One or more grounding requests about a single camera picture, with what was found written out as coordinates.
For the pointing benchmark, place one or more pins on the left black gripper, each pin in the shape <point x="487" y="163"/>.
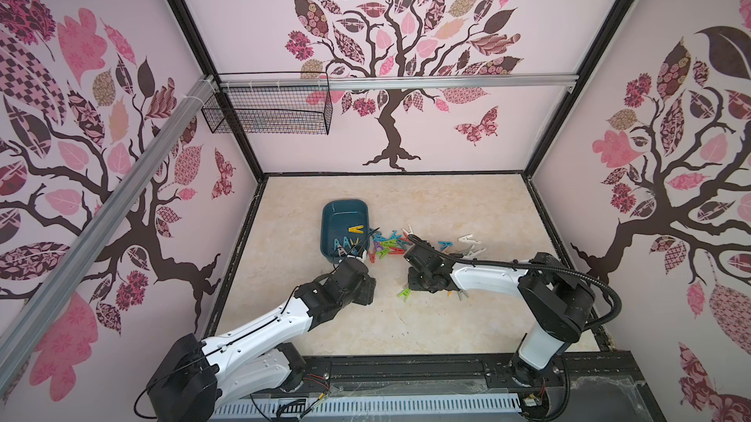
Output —
<point x="367" y="292"/>

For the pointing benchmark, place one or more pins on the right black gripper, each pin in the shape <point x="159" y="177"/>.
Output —
<point x="419" y="258"/>

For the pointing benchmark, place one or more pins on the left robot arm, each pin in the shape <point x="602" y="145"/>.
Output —
<point x="198" y="376"/>

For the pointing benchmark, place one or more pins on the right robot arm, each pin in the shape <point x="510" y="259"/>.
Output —
<point x="560" y="302"/>

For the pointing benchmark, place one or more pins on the dark teal storage box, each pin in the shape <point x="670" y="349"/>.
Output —
<point x="337" y="217"/>

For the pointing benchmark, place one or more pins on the green clothespin in pile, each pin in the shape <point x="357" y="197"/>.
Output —
<point x="405" y="294"/>

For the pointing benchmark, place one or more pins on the blue clothespin right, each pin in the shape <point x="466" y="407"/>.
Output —
<point x="443" y="245"/>

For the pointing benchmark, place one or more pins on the mint clothespin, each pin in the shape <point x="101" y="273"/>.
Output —
<point x="474" y="253"/>

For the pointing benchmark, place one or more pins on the white clothespin right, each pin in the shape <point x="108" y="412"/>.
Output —
<point x="467" y="239"/>

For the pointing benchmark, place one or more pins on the white slotted cable duct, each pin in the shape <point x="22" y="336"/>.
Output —
<point x="350" y="408"/>

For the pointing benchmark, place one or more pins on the back aluminium rail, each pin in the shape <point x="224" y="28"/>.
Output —
<point x="411" y="83"/>

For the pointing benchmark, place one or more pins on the aluminium rail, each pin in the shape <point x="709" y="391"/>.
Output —
<point x="36" y="317"/>
<point x="411" y="83"/>

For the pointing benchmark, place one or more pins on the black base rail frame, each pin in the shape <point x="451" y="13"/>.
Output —
<point x="604" y="386"/>

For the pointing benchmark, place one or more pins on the black wire basket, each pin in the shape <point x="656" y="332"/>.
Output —
<point x="271" y="103"/>

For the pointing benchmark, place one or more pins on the left aluminium rail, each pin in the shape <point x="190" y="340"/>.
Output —
<point x="36" y="317"/>

